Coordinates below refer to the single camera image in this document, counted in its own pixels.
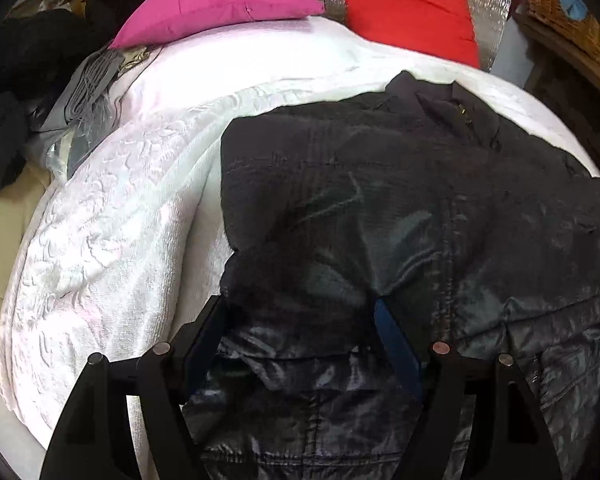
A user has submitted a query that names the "cream leather sofa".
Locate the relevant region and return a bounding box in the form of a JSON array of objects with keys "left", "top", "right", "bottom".
[{"left": 0, "top": 165, "right": 51, "bottom": 396}]

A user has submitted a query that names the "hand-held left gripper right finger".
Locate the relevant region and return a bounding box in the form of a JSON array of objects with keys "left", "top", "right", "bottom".
[{"left": 373, "top": 296, "right": 564, "bottom": 480}]

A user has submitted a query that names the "black quilted jacket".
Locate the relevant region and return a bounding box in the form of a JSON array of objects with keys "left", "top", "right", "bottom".
[{"left": 182, "top": 71, "right": 600, "bottom": 480}]

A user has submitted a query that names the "white textured blanket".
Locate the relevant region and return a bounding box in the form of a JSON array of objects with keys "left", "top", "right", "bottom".
[{"left": 0, "top": 15, "right": 600, "bottom": 453}]

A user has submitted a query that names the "red pillow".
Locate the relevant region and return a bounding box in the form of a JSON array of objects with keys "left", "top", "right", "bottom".
[{"left": 338, "top": 0, "right": 482, "bottom": 69}]

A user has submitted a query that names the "grey garment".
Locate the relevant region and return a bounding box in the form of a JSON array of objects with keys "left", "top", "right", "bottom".
[{"left": 30, "top": 50, "right": 126, "bottom": 181}]

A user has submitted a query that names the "wicker basket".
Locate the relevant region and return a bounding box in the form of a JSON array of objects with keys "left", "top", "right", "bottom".
[{"left": 522, "top": 0, "right": 600, "bottom": 73}]

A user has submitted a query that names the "wooden shelf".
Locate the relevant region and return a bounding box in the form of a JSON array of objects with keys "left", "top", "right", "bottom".
[{"left": 512, "top": 10, "right": 600, "bottom": 201}]

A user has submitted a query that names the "pink pillow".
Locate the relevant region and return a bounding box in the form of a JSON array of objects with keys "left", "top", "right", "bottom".
[{"left": 109, "top": 0, "right": 326, "bottom": 51}]

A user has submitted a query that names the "pile of black clothes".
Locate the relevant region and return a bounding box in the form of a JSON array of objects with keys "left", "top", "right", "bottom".
[{"left": 0, "top": 7, "right": 121, "bottom": 203}]

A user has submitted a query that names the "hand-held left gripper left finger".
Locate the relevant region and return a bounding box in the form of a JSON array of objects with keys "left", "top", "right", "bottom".
[{"left": 39, "top": 294, "right": 231, "bottom": 480}]

